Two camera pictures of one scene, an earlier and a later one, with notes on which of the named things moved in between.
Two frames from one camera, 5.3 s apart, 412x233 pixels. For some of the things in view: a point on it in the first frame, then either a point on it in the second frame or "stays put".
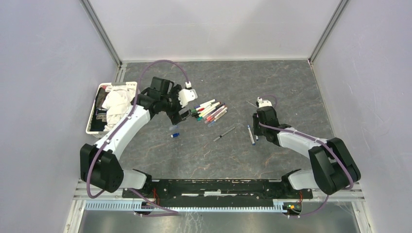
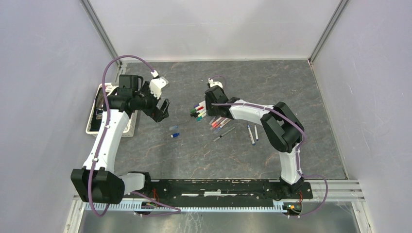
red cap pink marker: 210,117 → 215,124
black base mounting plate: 221,191 stays put
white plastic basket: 97,119 stays put
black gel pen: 222,135 stays put
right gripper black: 255,119 → 210,111
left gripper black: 174,116 → 145,90
